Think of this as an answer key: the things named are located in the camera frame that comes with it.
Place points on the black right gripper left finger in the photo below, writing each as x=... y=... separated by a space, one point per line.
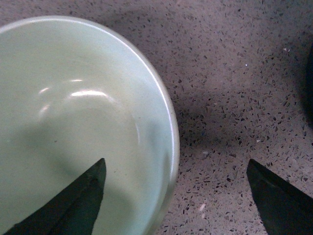
x=73 y=211

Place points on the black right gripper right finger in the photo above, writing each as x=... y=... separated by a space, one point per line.
x=284 y=209

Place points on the green bowl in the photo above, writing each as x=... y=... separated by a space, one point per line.
x=73 y=93

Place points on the blue saucepan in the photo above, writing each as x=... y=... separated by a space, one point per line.
x=308 y=101

